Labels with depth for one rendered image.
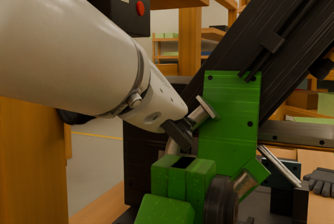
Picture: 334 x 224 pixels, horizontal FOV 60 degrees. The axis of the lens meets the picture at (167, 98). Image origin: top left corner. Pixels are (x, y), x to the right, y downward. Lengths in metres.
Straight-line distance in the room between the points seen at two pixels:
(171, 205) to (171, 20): 10.23
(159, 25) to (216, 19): 2.08
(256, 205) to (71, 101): 0.72
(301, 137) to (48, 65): 0.60
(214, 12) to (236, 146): 9.47
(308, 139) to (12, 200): 0.59
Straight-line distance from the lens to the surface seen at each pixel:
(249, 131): 0.58
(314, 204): 0.94
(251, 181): 0.55
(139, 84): 0.25
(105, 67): 0.21
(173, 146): 0.59
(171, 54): 9.81
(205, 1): 1.13
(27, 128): 0.58
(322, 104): 3.44
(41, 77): 0.18
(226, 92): 0.60
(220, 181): 0.35
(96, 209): 0.89
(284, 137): 0.70
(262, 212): 0.85
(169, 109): 0.31
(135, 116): 0.28
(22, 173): 0.59
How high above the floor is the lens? 1.29
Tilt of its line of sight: 8 degrees down
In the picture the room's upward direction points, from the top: straight up
